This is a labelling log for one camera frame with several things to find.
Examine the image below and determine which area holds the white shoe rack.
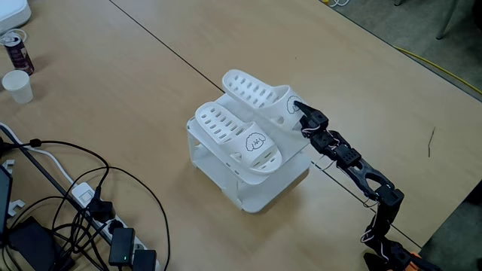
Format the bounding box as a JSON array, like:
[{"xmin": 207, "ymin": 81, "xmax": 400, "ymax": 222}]
[{"xmin": 186, "ymin": 93, "xmax": 316, "ymax": 214}]

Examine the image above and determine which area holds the dark purple drink can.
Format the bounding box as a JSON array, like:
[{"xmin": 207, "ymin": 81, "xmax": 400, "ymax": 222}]
[{"xmin": 2, "ymin": 32, "xmax": 35, "ymax": 76}]

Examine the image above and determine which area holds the white power strip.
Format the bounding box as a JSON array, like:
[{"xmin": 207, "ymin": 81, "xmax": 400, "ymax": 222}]
[{"xmin": 70, "ymin": 181, "xmax": 161, "ymax": 271}]

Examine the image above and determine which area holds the black adapter with green light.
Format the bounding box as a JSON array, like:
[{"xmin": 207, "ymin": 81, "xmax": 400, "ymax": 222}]
[{"xmin": 108, "ymin": 227, "xmax": 136, "ymax": 267}]

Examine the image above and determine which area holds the black cable with ferrite bead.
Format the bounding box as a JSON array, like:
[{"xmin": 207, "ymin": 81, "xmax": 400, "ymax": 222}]
[{"xmin": 0, "ymin": 138, "xmax": 111, "ymax": 204}]

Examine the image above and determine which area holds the white power strip cable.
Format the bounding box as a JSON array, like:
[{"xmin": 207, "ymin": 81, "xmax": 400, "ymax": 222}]
[{"xmin": 0, "ymin": 122, "xmax": 76, "ymax": 186}]

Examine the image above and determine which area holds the long looping black cable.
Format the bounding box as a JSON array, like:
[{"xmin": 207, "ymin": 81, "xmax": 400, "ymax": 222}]
[{"xmin": 52, "ymin": 165, "xmax": 172, "ymax": 271}]

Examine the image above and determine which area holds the white dog print slipper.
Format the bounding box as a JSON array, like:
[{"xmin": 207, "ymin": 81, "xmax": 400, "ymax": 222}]
[
  {"xmin": 194, "ymin": 101, "xmax": 283, "ymax": 176},
  {"xmin": 221, "ymin": 69, "xmax": 313, "ymax": 133}
]

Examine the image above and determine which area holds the white paper cup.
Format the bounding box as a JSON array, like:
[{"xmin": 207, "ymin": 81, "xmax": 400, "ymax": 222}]
[{"xmin": 1, "ymin": 69, "xmax": 35, "ymax": 105}]

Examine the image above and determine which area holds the yellow floor cable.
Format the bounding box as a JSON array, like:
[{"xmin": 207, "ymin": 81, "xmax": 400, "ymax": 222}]
[{"xmin": 393, "ymin": 45, "xmax": 482, "ymax": 96}]

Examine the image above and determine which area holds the black wall plug charger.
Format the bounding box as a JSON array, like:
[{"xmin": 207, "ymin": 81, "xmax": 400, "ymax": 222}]
[{"xmin": 87, "ymin": 186, "xmax": 116, "ymax": 223}]

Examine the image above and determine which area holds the dark laptop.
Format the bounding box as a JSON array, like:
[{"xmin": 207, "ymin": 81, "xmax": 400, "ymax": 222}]
[{"xmin": 0, "ymin": 164, "xmax": 14, "ymax": 236}]

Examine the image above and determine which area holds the black power adapter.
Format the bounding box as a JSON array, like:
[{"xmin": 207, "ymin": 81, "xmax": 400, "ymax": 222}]
[{"xmin": 132, "ymin": 248, "xmax": 157, "ymax": 271}]

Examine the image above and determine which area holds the black flat box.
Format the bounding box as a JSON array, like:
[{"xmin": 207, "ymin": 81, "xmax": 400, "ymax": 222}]
[{"xmin": 7, "ymin": 215, "xmax": 75, "ymax": 271}]

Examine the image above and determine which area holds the white flat device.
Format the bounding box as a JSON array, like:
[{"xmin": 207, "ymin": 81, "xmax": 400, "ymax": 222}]
[{"xmin": 0, "ymin": 0, "xmax": 32, "ymax": 35}]

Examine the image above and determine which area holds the black table cable channel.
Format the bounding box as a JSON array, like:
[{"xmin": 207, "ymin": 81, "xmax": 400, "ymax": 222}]
[{"xmin": 0, "ymin": 125, "xmax": 102, "ymax": 234}]

